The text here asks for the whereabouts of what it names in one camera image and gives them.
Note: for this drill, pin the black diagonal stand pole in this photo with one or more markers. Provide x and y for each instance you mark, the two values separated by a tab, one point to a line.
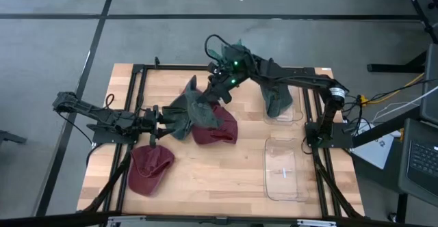
415	4

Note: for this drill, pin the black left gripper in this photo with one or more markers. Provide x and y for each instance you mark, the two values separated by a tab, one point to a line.
150	124

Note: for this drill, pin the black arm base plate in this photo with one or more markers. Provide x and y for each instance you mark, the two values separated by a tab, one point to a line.
102	139
342	138

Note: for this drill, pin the silver frame bracket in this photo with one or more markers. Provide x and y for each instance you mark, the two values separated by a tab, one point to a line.
126	219
316	223

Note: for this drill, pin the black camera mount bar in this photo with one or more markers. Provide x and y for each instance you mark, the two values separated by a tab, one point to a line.
51	220

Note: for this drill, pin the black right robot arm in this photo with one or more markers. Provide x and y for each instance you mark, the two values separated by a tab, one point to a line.
297	80

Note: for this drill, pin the green snake plant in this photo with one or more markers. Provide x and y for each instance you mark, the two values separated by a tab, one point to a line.
214	53

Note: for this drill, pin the clear plastic tray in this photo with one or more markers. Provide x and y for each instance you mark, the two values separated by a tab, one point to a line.
297	114
287	189

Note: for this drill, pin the dark grey laptop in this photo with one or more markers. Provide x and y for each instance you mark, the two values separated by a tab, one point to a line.
424	158

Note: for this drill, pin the dark stand foot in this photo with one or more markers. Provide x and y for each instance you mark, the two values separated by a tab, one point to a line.
10	136

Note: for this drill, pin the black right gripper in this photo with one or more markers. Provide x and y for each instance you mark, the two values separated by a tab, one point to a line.
226	83

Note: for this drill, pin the black aluminium table frame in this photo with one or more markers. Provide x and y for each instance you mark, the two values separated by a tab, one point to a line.
171	67

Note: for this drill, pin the small white sticker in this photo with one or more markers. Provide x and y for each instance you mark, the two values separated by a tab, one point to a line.
284	173

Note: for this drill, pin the black laptop stand pole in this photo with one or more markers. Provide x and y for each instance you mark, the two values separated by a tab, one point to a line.
402	206

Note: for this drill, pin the black floor stand foot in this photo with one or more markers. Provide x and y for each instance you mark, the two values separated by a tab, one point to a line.
393	68

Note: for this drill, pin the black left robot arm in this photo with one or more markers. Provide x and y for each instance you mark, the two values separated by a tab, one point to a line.
102	116

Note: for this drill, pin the dark grey screen panel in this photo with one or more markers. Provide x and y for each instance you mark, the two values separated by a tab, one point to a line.
430	90

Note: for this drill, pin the white flat box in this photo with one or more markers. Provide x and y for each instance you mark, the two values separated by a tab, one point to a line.
374	151

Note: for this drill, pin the black diagonal stand beam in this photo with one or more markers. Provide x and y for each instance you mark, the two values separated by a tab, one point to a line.
386	128

